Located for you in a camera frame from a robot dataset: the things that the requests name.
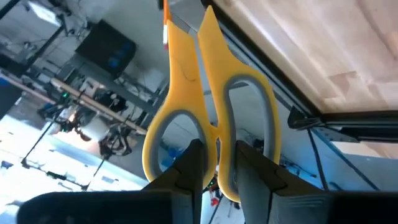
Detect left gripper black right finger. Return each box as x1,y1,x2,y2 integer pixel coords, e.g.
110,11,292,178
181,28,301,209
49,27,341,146
235,140,328,224

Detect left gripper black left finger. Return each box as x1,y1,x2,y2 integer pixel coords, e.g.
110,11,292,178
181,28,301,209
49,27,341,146
142,138,206,224

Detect yellow scissors with grey lining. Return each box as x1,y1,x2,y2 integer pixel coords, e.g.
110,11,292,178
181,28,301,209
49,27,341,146
141,4,282,203

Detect long wooden rod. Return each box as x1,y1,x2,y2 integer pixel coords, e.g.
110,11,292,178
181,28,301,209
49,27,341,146
50,77,148,136

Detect black equipment box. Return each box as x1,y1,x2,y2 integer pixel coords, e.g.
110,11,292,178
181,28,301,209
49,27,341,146
75,19,137,79

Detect black cable under table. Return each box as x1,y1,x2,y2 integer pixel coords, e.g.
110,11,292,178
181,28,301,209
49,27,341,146
307,128,330,191

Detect black table edge frame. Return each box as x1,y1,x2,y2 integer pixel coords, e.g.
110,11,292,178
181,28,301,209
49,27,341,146
201,0,398,142

